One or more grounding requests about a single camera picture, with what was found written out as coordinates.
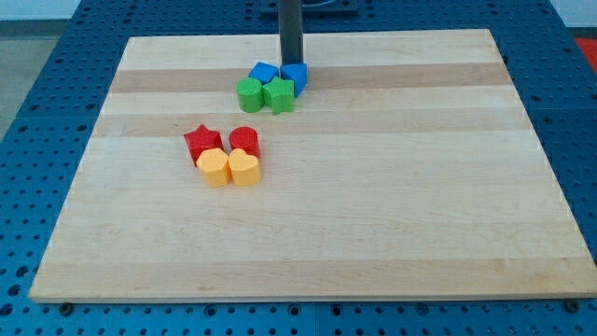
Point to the dark cylindrical robot arm rod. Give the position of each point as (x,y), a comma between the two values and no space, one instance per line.
(290,31)

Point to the blue triangle block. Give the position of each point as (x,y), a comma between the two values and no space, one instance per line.
(298,73)

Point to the yellow heart block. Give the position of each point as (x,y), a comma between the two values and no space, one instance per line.
(245,168)

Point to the red cylinder block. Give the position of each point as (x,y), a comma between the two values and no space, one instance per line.
(247,139)

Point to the green star block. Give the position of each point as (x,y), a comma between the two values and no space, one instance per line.
(279,95)

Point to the yellow hexagon block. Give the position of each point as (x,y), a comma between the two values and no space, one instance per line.
(214,167)

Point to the green cylinder block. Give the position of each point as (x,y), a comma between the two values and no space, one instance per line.
(250,95)

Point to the red star block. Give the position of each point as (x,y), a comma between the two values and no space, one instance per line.
(202,139)

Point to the blue cube block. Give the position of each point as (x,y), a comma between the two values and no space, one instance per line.
(264,72)

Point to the wooden board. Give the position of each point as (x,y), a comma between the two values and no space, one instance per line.
(409,170)

